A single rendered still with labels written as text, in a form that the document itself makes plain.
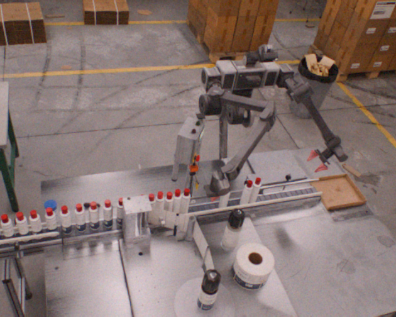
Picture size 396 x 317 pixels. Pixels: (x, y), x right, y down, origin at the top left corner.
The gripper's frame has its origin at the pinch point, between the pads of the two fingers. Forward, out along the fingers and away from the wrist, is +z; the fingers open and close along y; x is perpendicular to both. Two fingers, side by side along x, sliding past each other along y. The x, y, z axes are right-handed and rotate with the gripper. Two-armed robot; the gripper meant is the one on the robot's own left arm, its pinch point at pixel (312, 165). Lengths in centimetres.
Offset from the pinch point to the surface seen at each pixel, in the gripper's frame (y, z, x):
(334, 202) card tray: 6.6, 9.7, 41.7
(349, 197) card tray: 4, 1, 53
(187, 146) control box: -5, 33, -78
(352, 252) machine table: 44, 16, 34
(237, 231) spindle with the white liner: 29, 45, -39
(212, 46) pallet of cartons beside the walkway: -311, 38, 109
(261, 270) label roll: 52, 45, -33
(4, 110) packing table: -135, 147, -114
